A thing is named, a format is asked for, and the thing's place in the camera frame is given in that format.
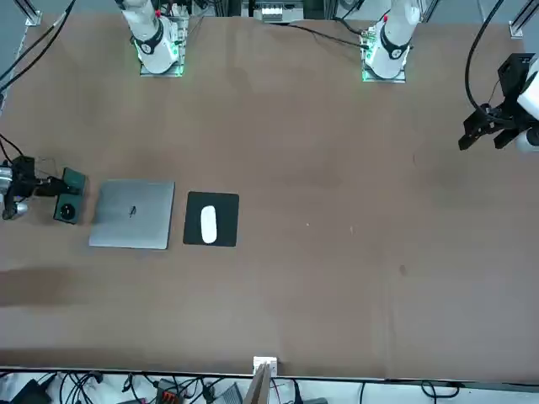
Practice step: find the black mouse pad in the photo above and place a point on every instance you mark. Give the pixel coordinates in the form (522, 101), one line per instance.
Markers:
(229, 210)

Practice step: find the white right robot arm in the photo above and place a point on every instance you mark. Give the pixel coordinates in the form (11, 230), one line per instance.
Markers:
(149, 42)

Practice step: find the white terminal block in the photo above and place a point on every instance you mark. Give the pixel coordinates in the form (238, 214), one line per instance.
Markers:
(273, 13)

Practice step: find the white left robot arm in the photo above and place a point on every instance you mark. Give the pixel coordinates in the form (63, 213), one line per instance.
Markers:
(391, 42)

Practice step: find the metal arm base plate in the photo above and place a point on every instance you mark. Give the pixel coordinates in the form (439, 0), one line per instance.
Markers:
(400, 79)
(145, 74)

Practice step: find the grey closed laptop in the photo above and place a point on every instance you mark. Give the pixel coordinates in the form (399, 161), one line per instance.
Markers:
(139, 231)

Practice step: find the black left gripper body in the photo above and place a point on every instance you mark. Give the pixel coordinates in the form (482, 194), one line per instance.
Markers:
(516, 80)

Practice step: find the aluminium frame bracket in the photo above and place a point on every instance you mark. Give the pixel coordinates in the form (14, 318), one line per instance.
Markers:
(33, 17)
(517, 28)

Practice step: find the white computer mouse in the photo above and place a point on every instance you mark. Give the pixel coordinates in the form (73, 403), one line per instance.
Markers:
(209, 225)

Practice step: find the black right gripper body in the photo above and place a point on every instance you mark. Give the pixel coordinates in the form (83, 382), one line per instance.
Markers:
(23, 177)

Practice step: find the orange and black device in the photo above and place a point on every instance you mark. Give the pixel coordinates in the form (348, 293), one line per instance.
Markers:
(168, 395)

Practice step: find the dark green model phone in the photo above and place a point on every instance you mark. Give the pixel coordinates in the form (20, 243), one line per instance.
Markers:
(67, 210)

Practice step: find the wooden board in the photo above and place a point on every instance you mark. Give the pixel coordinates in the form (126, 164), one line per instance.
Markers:
(259, 387)

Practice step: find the grey power adapter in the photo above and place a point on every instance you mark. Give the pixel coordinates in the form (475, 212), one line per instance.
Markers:
(231, 395)

